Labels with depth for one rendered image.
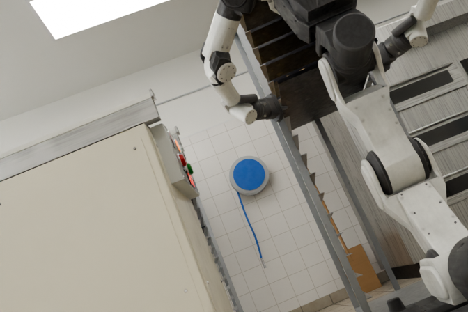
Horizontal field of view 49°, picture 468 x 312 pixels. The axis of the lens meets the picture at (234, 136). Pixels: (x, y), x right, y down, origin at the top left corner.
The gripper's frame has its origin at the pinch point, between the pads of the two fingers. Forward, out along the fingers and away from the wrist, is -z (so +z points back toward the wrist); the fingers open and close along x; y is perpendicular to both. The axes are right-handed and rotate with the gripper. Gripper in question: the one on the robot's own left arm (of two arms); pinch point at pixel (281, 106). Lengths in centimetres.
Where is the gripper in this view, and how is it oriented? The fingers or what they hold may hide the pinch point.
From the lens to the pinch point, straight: 219.1
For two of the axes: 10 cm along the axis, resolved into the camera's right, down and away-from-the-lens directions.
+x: -3.7, -8.9, 2.7
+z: -7.5, 1.1, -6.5
